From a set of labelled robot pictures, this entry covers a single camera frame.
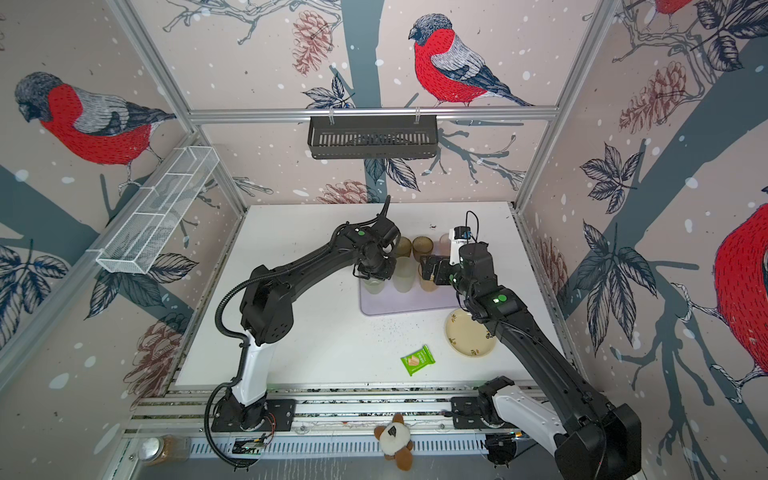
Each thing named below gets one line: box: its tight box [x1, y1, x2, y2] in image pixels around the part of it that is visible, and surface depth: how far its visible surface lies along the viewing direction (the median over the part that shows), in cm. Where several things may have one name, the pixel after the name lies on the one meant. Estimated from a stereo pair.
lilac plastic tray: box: [359, 265, 459, 316], surface depth 97 cm
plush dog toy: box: [374, 413, 414, 471], surface depth 69 cm
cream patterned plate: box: [445, 307, 496, 358], surface depth 87 cm
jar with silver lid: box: [138, 434, 190, 467], surface depth 63 cm
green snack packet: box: [400, 344, 436, 377], surface depth 83 cm
